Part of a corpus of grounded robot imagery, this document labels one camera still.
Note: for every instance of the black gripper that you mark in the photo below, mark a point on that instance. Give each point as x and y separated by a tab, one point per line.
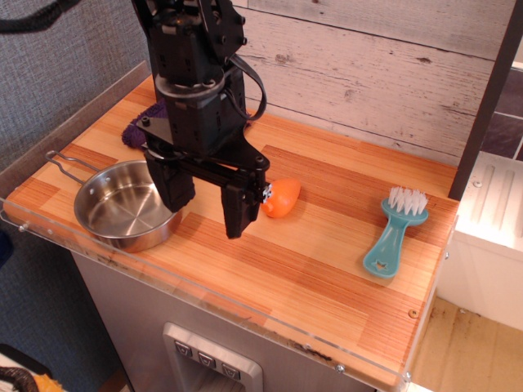
203	137

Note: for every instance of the dark purple cloth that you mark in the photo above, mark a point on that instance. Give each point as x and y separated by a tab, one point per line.
132	136

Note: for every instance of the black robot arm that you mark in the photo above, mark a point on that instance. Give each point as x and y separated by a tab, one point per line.
199	76

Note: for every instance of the orange toy carrot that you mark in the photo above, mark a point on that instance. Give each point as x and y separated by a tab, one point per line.
283	197

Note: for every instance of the stainless steel pan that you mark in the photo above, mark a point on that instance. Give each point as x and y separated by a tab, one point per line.
120	205

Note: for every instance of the grey cabinet with buttons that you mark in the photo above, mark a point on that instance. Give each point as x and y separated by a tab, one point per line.
166	343

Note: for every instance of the teal scrub brush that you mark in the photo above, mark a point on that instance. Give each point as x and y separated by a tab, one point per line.
403	208

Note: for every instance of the orange fabric item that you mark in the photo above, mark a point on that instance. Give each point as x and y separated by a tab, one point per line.
23	380

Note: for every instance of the clear acrylic table guard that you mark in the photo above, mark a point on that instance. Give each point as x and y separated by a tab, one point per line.
344	362

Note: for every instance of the dark right support post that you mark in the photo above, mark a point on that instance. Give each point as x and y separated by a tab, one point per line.
506	55

